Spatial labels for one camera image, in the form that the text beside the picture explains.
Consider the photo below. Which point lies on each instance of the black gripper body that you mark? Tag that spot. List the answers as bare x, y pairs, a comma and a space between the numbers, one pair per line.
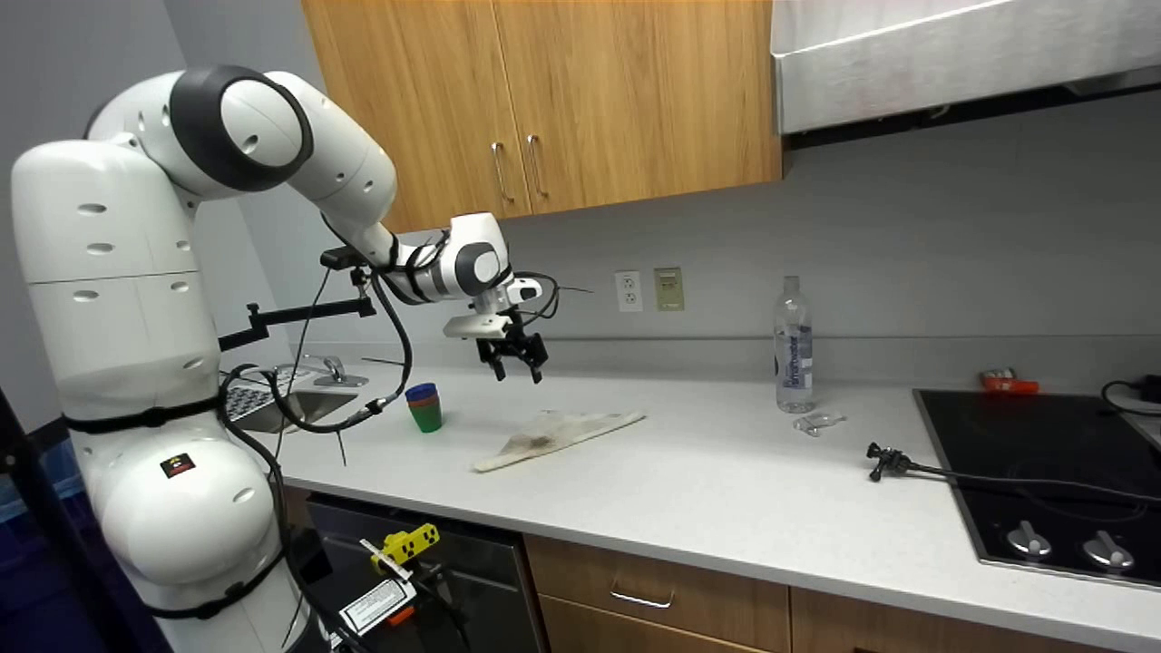
510, 343

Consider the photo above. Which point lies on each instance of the stained white cloth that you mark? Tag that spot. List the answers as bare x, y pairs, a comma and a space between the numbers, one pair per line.
555, 436

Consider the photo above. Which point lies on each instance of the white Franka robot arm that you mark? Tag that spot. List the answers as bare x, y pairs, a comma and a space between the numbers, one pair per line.
111, 241

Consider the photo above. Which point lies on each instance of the stacked blue green cups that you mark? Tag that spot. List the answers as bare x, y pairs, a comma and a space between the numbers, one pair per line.
427, 407

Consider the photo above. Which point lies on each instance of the chrome faucet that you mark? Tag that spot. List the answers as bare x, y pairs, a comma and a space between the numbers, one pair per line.
337, 373

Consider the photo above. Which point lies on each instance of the yellow tool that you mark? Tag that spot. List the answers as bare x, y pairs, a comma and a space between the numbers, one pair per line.
412, 543

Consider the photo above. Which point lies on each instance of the clear plastic water bottle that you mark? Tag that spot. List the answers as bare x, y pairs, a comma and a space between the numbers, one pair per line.
793, 350

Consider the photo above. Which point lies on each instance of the white handheld device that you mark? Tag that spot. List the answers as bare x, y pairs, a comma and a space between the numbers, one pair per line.
378, 605

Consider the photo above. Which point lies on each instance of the clear plastic wrapper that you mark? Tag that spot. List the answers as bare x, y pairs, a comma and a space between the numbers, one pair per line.
822, 422

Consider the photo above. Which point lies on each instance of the wooden base drawers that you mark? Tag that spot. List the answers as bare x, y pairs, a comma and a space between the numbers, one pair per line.
873, 618

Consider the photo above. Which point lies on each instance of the small red orange object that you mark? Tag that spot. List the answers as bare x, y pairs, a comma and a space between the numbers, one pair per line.
1005, 382

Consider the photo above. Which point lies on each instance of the silver cooktop knob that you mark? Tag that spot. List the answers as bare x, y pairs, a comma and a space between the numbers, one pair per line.
1106, 554
1028, 537

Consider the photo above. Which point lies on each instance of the black glass cooktop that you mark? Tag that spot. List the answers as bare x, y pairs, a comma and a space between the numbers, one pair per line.
1053, 473

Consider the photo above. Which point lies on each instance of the white wall power outlet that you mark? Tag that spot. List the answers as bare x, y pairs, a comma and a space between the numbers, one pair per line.
629, 293

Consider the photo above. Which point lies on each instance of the beige wall switch plate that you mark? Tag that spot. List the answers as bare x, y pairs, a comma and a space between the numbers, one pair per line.
670, 289

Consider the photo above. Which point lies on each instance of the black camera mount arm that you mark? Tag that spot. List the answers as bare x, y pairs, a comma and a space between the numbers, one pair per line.
295, 314

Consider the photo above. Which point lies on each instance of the wooden wall cabinet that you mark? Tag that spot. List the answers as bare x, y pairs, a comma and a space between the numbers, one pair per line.
545, 95

